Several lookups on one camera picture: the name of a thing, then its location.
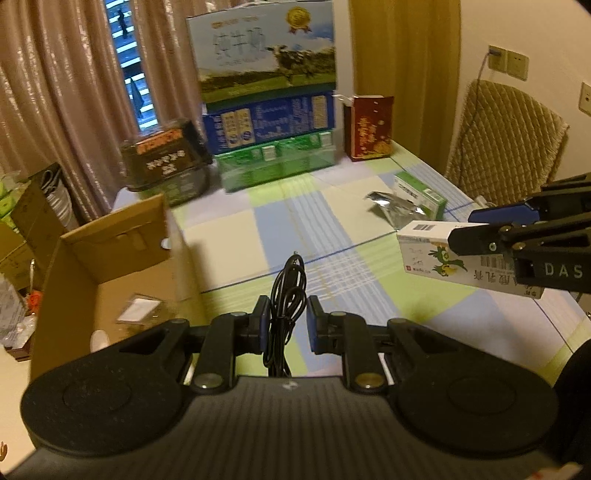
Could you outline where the black cable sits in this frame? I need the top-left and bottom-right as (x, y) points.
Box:
(262, 250), (309, 378)

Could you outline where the green medicine box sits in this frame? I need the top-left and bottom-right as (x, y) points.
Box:
(393, 171), (447, 220)

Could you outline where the white ointment box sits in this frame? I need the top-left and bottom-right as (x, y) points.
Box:
(397, 220), (544, 299)

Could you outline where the clear-wrapped white box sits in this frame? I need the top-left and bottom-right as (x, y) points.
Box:
(116, 294), (164, 325)

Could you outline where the silver foil pouch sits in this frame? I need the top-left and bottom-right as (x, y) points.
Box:
(366, 191), (429, 231)

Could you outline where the quilted olive chair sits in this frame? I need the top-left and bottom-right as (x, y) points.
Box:
(445, 80), (569, 205)

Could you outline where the checkered tablecloth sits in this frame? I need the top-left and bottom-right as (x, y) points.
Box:
(112, 140), (591, 386)

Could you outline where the open cardboard box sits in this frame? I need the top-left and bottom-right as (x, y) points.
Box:
(30, 195), (207, 379)

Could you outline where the green shrink-wrapped drink pack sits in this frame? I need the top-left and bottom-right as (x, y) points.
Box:
(215, 130), (335, 192)

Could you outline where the red gift box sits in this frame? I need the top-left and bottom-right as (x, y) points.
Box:
(344, 95), (394, 162)

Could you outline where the black Honglu food container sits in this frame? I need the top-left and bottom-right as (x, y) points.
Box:
(120, 118), (213, 206)

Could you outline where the gold curtain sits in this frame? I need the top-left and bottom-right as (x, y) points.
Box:
(349, 0), (461, 173)

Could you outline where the blue milk carton box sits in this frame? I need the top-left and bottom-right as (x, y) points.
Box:
(202, 92), (335, 155)

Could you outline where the white crumpled snack bag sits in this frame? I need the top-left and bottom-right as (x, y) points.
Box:
(0, 275), (36, 350)

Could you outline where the brown cardboard boxes stack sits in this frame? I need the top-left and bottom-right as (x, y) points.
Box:
(1, 163), (79, 290)

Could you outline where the pure milk carton box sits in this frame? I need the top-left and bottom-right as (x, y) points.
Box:
(186, 1), (337, 111)

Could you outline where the pink curtain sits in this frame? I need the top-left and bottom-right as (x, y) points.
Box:
(1, 1), (235, 220)

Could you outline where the wall socket with plug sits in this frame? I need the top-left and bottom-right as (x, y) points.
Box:
(488, 45), (507, 73)

